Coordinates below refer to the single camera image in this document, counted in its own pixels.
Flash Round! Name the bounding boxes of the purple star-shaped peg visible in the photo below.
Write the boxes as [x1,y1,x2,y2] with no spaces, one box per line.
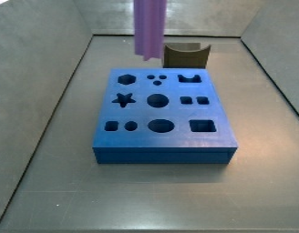
[134,0,167,61]

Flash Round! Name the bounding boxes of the blue shape-sorter block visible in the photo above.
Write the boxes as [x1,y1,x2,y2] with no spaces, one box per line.
[92,68,238,164]

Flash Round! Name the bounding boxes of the dark brown curved block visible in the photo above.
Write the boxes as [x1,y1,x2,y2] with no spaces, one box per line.
[163,43,211,68]

